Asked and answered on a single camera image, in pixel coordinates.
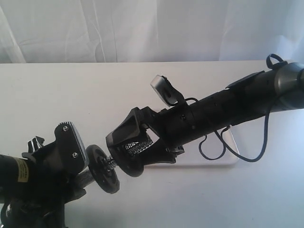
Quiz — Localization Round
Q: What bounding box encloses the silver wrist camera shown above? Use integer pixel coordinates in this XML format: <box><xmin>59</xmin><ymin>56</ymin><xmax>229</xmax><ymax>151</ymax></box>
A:
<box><xmin>54</xmin><ymin>122</ymin><xmax>89</xmax><ymax>175</ymax></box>
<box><xmin>150</xmin><ymin>75</ymin><xmax>185</xmax><ymax>107</ymax></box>

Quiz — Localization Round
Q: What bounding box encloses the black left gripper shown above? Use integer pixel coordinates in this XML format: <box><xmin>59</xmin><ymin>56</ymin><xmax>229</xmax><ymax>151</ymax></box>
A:
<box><xmin>22</xmin><ymin>136</ymin><xmax>86</xmax><ymax>211</ymax></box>

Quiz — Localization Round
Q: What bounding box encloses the chrome threaded dumbbell bar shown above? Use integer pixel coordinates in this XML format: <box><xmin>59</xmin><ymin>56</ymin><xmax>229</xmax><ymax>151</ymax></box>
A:
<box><xmin>78</xmin><ymin>135</ymin><xmax>154</xmax><ymax>188</ymax></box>

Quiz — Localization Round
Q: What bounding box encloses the white backdrop curtain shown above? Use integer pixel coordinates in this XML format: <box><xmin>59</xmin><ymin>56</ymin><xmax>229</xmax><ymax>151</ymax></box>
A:
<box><xmin>0</xmin><ymin>0</ymin><xmax>304</xmax><ymax>63</ymax></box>

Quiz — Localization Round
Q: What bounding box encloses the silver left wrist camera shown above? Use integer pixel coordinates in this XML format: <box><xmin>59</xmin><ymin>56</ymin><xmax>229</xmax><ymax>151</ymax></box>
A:
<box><xmin>54</xmin><ymin>122</ymin><xmax>89</xmax><ymax>175</ymax></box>

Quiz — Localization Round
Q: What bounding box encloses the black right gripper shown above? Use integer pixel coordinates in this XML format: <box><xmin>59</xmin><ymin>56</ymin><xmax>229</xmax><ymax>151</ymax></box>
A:
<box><xmin>106</xmin><ymin>106</ymin><xmax>197</xmax><ymax>167</ymax></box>

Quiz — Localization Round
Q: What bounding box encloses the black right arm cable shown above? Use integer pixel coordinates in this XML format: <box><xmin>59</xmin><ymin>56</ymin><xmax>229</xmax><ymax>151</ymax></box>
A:
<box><xmin>182</xmin><ymin>54</ymin><xmax>289</xmax><ymax>163</ymax></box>

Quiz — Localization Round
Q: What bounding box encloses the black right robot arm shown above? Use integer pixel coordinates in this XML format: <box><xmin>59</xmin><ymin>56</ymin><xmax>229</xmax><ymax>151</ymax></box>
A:
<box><xmin>106</xmin><ymin>61</ymin><xmax>304</xmax><ymax>177</ymax></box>

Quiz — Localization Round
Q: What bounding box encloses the white plastic tray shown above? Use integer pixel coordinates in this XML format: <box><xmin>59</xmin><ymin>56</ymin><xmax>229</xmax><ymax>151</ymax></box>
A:
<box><xmin>147</xmin><ymin>133</ymin><xmax>238</xmax><ymax>168</ymax></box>

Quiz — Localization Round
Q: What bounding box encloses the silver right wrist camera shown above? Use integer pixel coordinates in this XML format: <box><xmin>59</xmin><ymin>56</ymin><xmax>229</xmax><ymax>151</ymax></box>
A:
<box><xmin>150</xmin><ymin>75</ymin><xmax>185</xmax><ymax>107</ymax></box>

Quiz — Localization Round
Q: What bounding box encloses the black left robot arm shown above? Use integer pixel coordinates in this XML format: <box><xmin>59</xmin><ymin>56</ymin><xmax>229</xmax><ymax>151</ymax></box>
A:
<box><xmin>0</xmin><ymin>135</ymin><xmax>86</xmax><ymax>228</ymax></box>

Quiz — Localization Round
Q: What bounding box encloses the black weight plate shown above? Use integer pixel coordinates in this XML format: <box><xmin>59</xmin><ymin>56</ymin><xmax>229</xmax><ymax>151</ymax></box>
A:
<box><xmin>86</xmin><ymin>144</ymin><xmax>120</xmax><ymax>194</ymax></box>
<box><xmin>120</xmin><ymin>162</ymin><xmax>144</xmax><ymax>177</ymax></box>

